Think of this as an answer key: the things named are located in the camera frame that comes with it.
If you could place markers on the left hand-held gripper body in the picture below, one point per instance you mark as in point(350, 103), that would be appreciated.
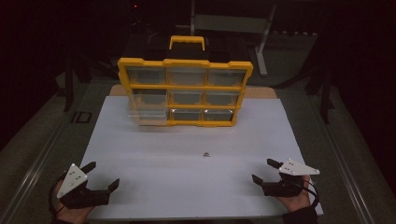
point(73, 179)

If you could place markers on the person's left hand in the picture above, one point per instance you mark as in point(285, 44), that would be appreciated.
point(72, 215)

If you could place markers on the black stand leg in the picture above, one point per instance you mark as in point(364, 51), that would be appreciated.
point(325, 99)
point(69, 84)

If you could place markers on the small dark metal part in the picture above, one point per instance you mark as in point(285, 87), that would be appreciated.
point(206, 154)

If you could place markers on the yellow drawer organizer rack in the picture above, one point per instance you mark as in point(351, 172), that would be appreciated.
point(186, 87)

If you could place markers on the white table mat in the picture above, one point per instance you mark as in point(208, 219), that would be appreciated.
point(186, 174)

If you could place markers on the group of clear rack drawers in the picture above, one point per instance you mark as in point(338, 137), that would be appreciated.
point(222, 77)

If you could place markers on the person's right hand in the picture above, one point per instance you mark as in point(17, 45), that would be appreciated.
point(295, 203)

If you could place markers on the grey metal stand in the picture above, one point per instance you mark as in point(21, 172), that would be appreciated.
point(230, 23)

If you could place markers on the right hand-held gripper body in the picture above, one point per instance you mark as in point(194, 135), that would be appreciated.
point(285, 188)

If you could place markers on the aluminium frame rail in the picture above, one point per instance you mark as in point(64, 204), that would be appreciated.
point(345, 161)
point(34, 171)

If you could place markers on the clear plastic drawer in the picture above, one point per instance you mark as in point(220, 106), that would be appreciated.
point(147, 107)

